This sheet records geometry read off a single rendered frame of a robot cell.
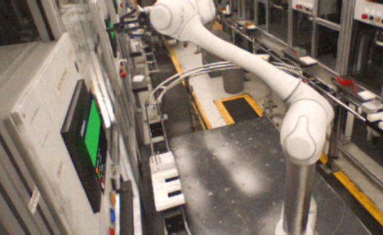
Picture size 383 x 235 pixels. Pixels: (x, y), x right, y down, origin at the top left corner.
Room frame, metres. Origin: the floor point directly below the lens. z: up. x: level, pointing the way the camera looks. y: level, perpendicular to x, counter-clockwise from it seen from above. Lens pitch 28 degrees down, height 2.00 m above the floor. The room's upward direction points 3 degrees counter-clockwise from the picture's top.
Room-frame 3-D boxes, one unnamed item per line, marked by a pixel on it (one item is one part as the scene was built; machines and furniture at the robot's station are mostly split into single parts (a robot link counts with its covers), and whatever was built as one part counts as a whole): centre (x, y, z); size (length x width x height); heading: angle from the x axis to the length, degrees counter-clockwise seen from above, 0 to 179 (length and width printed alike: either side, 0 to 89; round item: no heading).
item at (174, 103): (5.49, 1.53, 0.01); 5.85 x 0.59 x 0.01; 19
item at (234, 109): (3.40, 0.02, 0.01); 1.00 x 0.55 x 0.01; 19
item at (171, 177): (1.23, 0.45, 0.84); 0.36 x 0.14 x 0.10; 19
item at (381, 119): (1.72, -0.97, 0.84); 0.37 x 0.14 x 0.10; 19
